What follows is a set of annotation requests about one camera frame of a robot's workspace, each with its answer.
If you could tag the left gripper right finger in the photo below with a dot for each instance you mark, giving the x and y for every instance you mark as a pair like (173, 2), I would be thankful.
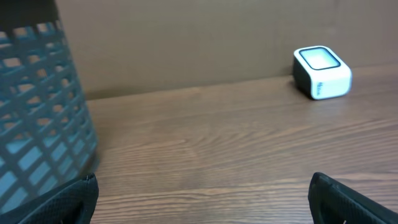
(331, 201)

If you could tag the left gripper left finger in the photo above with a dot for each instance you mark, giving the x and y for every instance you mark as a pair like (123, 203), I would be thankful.
(72, 202)

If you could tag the white barcode scanner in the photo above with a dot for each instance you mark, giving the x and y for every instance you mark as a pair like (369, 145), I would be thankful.
(320, 74)

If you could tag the grey plastic shopping basket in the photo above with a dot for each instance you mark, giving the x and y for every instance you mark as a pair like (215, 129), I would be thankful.
(47, 135)

